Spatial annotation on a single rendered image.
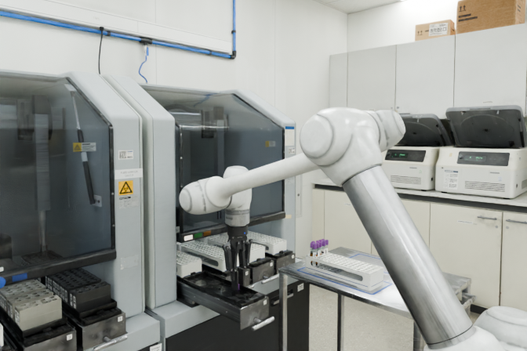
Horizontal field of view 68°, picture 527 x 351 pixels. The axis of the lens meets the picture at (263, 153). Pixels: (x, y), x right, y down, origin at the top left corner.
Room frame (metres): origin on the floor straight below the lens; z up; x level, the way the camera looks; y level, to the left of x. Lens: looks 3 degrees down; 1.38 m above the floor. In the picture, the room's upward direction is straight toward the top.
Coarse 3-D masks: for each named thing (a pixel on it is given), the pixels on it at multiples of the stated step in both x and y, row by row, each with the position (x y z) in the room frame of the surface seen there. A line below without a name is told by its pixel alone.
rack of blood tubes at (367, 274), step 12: (312, 264) 1.57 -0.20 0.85; (324, 264) 1.57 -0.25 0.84; (336, 264) 1.46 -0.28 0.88; (348, 264) 1.47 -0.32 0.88; (360, 264) 1.46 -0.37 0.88; (372, 264) 1.46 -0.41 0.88; (336, 276) 1.46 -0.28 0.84; (348, 276) 1.49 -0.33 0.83; (360, 276) 1.49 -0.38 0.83; (372, 276) 1.37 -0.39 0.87; (372, 288) 1.37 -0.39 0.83
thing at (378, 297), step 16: (352, 256) 1.75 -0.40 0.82; (368, 256) 1.75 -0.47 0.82; (288, 272) 1.55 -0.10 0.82; (304, 272) 1.55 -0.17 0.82; (384, 272) 1.55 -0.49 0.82; (336, 288) 1.39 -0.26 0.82; (352, 288) 1.38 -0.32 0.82; (384, 288) 1.38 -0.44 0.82; (464, 288) 1.43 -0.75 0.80; (384, 304) 1.25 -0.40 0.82; (400, 304) 1.25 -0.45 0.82; (464, 304) 1.33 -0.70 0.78; (416, 336) 1.18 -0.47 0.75
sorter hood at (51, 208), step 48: (0, 96) 1.19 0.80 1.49; (48, 96) 1.31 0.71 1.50; (0, 144) 1.05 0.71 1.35; (48, 144) 1.14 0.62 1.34; (96, 144) 1.24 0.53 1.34; (0, 192) 1.05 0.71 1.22; (48, 192) 1.13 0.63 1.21; (96, 192) 1.24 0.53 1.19; (0, 240) 1.05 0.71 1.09; (48, 240) 1.13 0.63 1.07; (96, 240) 1.23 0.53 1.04
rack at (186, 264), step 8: (176, 256) 1.62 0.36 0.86; (184, 256) 1.61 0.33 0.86; (192, 256) 1.61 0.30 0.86; (176, 264) 1.52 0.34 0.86; (184, 264) 1.51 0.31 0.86; (192, 264) 1.53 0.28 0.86; (200, 264) 1.56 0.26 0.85; (176, 272) 1.52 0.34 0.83; (184, 272) 1.51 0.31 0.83; (192, 272) 1.53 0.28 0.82
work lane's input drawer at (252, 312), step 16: (176, 288) 1.49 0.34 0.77; (192, 288) 1.42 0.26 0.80; (208, 288) 1.42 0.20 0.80; (224, 288) 1.42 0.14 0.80; (240, 288) 1.42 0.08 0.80; (208, 304) 1.36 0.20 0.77; (224, 304) 1.30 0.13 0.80; (240, 304) 1.26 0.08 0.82; (256, 304) 1.30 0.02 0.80; (240, 320) 1.24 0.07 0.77; (256, 320) 1.28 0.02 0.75; (272, 320) 1.29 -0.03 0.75
